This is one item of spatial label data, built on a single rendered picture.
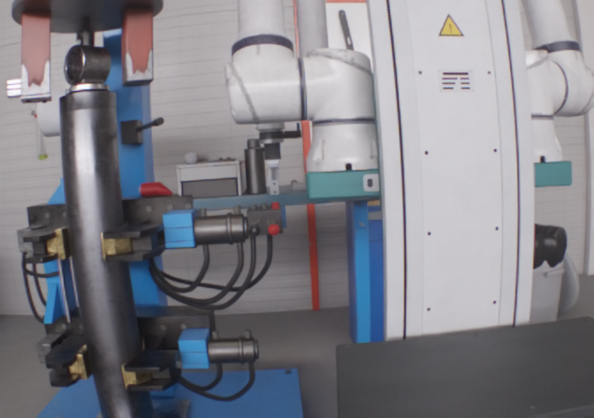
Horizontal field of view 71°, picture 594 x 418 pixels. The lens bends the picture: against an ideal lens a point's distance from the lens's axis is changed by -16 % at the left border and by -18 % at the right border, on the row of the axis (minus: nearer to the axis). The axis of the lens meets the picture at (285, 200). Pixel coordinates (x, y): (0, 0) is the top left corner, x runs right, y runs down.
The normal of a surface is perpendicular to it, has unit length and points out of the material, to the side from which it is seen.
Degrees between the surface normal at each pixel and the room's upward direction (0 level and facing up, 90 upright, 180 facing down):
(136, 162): 90
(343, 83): 90
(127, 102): 90
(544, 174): 90
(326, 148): 68
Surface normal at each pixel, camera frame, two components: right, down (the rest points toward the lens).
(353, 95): 0.18, 0.09
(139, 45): 0.45, 0.06
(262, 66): 0.00, -0.17
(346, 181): -0.08, 0.11
